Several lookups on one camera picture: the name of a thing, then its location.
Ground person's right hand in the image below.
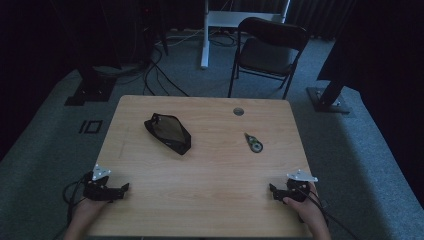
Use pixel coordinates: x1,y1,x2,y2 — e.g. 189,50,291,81
282,181,324,229

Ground dark curtain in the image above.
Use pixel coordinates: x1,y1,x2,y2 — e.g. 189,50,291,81
287,0,354,40

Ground black floor cables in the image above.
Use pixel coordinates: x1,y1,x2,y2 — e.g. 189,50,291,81
142,44,191,98

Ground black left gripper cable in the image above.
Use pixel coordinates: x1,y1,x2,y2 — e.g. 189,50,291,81
61,171,95,228

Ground person's left hand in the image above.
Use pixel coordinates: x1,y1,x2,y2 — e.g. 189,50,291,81
71,197,112,228

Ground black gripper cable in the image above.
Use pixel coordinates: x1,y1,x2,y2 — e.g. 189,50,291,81
299,186,363,240
61,171,95,228

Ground black stand with base plate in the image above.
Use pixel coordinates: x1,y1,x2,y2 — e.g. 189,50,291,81
64,64,118,107
305,66,353,115

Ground green correction tape dispenser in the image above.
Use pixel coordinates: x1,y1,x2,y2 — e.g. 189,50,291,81
244,132,264,154

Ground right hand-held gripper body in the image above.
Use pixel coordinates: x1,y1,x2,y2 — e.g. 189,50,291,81
279,168,319,204

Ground black folding chair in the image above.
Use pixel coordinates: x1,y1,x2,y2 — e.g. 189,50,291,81
227,16,311,101

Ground black mesh pencil case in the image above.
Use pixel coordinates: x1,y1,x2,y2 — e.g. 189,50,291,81
143,112,192,156

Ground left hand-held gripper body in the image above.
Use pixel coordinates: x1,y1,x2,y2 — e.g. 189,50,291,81
82,163,117,203

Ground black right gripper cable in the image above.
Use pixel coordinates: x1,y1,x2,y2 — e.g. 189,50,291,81
299,186,363,240

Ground white floor cable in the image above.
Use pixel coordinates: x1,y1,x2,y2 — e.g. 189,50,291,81
155,27,205,48

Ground white desk frame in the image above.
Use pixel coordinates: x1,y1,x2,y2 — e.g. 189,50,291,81
199,0,292,70

